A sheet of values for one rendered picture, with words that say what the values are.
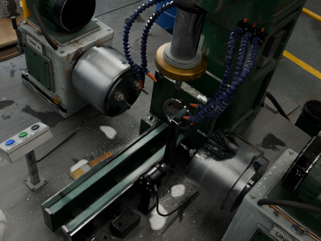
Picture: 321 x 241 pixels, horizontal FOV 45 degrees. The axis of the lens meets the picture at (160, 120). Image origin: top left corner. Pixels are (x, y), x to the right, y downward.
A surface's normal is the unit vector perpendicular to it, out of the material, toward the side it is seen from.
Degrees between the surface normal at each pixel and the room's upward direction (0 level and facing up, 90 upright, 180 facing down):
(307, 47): 0
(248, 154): 2
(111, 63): 9
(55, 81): 90
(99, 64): 24
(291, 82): 0
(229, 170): 39
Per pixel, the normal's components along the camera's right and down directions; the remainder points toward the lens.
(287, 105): 0.12, -0.67
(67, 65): 0.74, 0.55
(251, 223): -0.66, 0.48
